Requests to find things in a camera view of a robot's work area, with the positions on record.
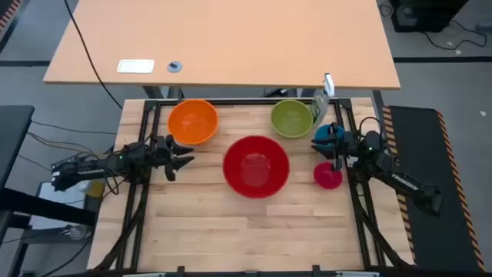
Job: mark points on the green bowl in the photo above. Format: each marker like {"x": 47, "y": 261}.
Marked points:
{"x": 291, "y": 118}

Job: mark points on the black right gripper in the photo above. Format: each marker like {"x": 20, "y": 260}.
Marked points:
{"x": 346, "y": 146}

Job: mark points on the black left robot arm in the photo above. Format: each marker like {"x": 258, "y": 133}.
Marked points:
{"x": 88, "y": 167}

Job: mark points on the large red bowl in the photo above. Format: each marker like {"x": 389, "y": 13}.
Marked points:
{"x": 256, "y": 167}

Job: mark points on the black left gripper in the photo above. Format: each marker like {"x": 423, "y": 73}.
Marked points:
{"x": 163, "y": 152}

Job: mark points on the yellow round object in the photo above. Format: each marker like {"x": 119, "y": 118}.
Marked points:
{"x": 96, "y": 189}

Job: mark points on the orange bowl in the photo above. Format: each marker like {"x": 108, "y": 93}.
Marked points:
{"x": 193, "y": 122}

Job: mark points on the white flat card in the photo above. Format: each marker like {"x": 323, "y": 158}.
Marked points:
{"x": 135, "y": 66}

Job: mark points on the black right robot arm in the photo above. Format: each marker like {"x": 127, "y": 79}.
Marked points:
{"x": 403, "y": 182}

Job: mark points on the small blue bowl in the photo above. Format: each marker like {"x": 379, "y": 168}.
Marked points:
{"x": 321, "y": 132}

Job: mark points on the black hazard-striped floor mat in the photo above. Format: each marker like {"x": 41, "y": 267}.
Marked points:
{"x": 423, "y": 127}

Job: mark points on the small blue round object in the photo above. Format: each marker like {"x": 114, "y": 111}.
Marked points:
{"x": 174, "y": 67}

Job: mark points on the black metal table frame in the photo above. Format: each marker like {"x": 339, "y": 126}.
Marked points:
{"x": 238, "y": 101}

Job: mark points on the smallest pink bowl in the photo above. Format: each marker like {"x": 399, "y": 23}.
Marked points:
{"x": 326, "y": 179}

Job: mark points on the clear spray bottle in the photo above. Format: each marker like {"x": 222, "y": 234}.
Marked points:
{"x": 320, "y": 105}

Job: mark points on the beige desk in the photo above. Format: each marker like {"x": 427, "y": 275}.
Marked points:
{"x": 230, "y": 38}

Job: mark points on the black equipment box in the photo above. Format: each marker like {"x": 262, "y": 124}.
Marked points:
{"x": 423, "y": 15}

